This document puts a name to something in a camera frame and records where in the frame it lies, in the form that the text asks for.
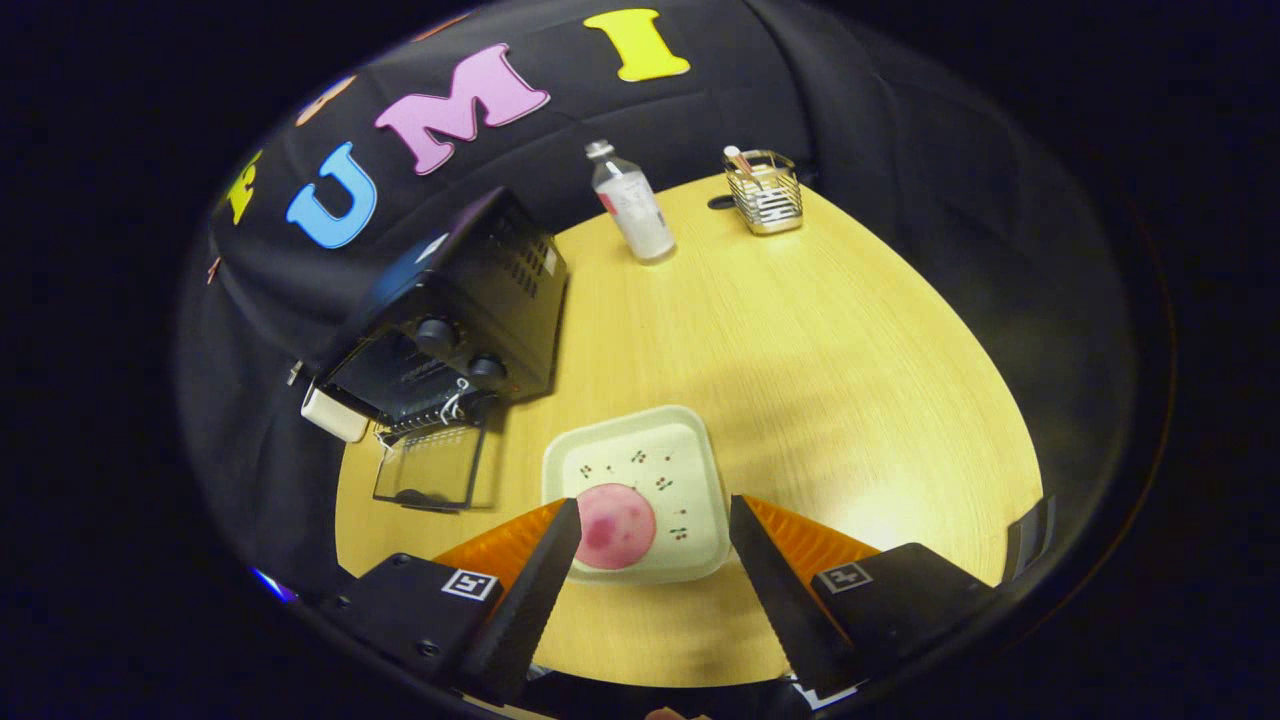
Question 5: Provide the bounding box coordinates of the round pink ham slice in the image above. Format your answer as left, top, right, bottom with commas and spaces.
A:
572, 484, 658, 571

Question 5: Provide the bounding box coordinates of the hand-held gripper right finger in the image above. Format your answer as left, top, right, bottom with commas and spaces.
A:
728, 494, 1001, 701

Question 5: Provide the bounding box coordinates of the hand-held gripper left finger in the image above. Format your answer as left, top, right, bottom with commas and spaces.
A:
320, 497, 583, 706

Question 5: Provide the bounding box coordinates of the white bread toaster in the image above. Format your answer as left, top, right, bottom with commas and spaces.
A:
301, 383, 371, 443

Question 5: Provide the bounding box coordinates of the black toaster oven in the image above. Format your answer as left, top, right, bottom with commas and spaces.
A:
300, 186, 569, 513

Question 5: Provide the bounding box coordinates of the cream square plate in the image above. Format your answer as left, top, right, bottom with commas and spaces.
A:
541, 404, 732, 585

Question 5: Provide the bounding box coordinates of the wire mesh holder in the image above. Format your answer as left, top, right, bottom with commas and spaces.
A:
722, 148, 805, 236

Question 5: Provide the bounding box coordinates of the clear plastic bottle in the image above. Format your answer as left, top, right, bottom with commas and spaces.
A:
585, 140, 677, 264

